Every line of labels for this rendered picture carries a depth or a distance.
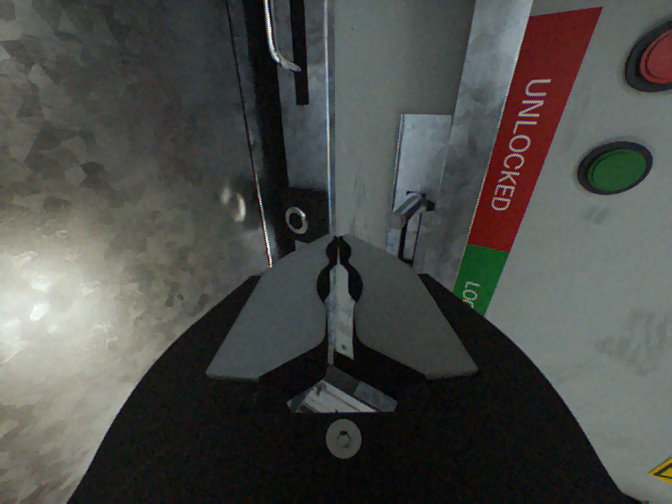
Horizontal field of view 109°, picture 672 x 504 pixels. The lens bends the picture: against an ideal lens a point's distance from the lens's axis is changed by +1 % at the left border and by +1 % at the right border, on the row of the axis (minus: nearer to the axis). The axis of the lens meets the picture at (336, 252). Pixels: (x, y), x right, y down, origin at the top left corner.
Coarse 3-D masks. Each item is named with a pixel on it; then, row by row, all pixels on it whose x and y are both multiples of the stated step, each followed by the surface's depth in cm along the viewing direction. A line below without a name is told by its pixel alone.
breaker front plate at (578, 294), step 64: (384, 0) 18; (448, 0) 17; (576, 0) 14; (640, 0) 13; (384, 64) 20; (448, 64) 18; (384, 128) 22; (448, 128) 20; (576, 128) 16; (640, 128) 15; (384, 192) 25; (576, 192) 17; (640, 192) 16; (512, 256) 21; (576, 256) 19; (640, 256) 17; (512, 320) 24; (576, 320) 21; (640, 320) 19; (576, 384) 23; (640, 384) 20; (640, 448) 22
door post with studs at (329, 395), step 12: (336, 372) 44; (324, 384) 40; (336, 384) 42; (348, 384) 42; (312, 396) 44; (324, 396) 42; (336, 396) 40; (348, 396) 38; (336, 408) 41; (348, 408) 39; (360, 408) 38; (372, 408) 37
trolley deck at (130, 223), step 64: (0, 0) 11; (64, 0) 13; (128, 0) 15; (192, 0) 18; (0, 64) 12; (64, 64) 14; (128, 64) 16; (192, 64) 19; (0, 128) 12; (64, 128) 14; (128, 128) 17; (192, 128) 21; (0, 192) 13; (64, 192) 15; (128, 192) 18; (192, 192) 22; (0, 256) 13; (64, 256) 16; (128, 256) 19; (192, 256) 23; (256, 256) 31; (0, 320) 14; (64, 320) 16; (128, 320) 20; (192, 320) 25; (0, 384) 15; (64, 384) 17; (128, 384) 21; (0, 448) 15; (64, 448) 18
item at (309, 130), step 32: (288, 0) 21; (320, 0) 19; (288, 32) 22; (320, 32) 20; (320, 64) 22; (288, 96) 25; (320, 96) 23; (288, 128) 26; (320, 128) 24; (288, 160) 28; (320, 160) 26
